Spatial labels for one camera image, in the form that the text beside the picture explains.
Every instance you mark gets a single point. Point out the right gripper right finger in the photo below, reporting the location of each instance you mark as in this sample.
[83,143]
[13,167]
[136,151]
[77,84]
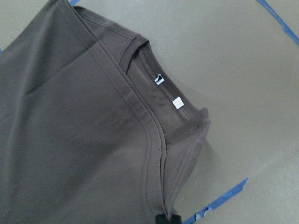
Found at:
[175,219]

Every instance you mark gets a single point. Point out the dark brown t-shirt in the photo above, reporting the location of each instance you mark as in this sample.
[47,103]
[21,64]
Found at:
[92,130]

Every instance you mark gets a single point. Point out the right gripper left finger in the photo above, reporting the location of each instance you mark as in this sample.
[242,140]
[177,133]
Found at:
[161,219]

